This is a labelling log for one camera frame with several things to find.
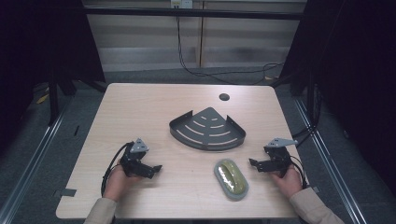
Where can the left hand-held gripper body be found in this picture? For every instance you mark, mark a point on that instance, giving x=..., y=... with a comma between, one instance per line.
x=133, y=161

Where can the metal floor rail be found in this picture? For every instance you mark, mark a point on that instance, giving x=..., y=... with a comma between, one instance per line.
x=330, y=161
x=28, y=174

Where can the grey tape strip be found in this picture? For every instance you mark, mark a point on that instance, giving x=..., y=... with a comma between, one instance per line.
x=68, y=192

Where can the black metal stand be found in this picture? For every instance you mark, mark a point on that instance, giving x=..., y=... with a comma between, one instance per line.
x=53, y=99

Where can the person's left hand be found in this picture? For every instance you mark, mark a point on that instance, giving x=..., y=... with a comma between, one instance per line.
x=117, y=183

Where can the black metal corner shelf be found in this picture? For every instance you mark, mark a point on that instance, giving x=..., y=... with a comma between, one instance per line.
x=207, y=132

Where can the black curtain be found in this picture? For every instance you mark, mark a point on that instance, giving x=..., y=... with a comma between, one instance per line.
x=358, y=77
x=37, y=46

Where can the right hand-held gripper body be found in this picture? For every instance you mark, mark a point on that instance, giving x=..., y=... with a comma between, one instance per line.
x=278, y=158

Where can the white wall socket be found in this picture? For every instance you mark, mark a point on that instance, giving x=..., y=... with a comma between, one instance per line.
x=181, y=3

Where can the small grey tape piece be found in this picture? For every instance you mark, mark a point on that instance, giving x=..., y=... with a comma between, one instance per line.
x=316, y=189

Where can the green soap bar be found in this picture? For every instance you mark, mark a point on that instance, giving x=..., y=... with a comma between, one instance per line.
x=230, y=175

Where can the black horizontal frame bar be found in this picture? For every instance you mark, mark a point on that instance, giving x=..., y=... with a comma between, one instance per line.
x=186, y=13

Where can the small black floor tape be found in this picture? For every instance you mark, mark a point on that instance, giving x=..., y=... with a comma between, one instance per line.
x=76, y=130

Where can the person's right hand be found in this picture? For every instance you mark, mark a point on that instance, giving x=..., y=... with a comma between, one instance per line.
x=289, y=183

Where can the green packaged sponge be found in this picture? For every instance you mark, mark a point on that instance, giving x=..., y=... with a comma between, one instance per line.
x=239, y=193

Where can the yellow floor tape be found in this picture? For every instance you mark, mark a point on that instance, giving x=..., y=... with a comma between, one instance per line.
x=42, y=99

